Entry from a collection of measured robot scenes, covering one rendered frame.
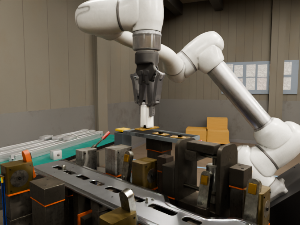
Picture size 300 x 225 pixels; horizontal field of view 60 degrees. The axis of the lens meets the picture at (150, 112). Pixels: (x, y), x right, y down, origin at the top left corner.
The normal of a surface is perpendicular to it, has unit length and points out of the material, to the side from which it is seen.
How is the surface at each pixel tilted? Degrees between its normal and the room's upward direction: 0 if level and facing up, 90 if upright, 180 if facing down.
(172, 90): 90
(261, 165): 78
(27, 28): 90
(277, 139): 85
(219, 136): 90
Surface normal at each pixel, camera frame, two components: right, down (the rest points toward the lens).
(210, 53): -0.01, 0.07
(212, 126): -0.25, 0.08
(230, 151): 0.74, 0.06
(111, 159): -0.67, 0.07
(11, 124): 0.92, 0.04
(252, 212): -0.66, -0.15
